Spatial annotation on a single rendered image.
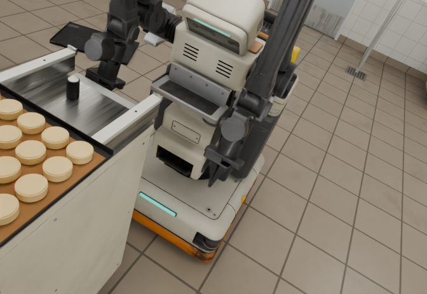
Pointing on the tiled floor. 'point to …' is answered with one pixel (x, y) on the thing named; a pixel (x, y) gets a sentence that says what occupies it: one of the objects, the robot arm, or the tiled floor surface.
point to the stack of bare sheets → (82, 32)
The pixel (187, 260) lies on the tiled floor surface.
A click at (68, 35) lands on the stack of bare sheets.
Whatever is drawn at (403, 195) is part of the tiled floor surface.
